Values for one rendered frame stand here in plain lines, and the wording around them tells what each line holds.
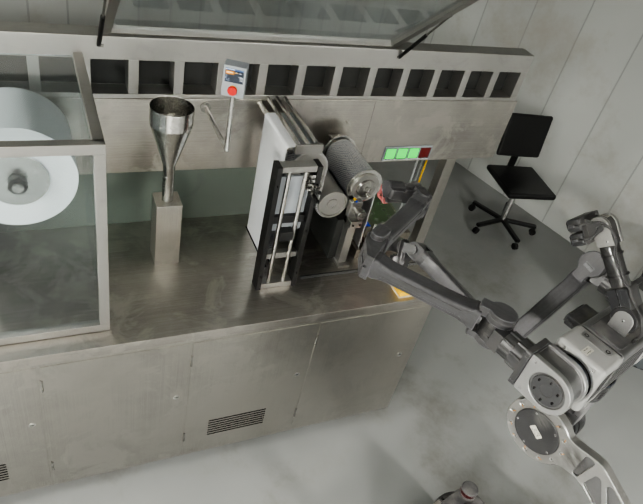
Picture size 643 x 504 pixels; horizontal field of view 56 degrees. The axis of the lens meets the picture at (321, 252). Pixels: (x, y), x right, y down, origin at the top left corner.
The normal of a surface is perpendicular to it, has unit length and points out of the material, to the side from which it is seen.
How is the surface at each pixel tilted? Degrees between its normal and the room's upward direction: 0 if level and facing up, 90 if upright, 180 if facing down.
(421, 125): 90
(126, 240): 0
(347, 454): 0
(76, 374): 90
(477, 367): 0
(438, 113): 90
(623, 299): 90
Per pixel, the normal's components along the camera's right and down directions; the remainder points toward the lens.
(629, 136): -0.76, 0.27
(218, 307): 0.20, -0.76
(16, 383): 0.37, 0.64
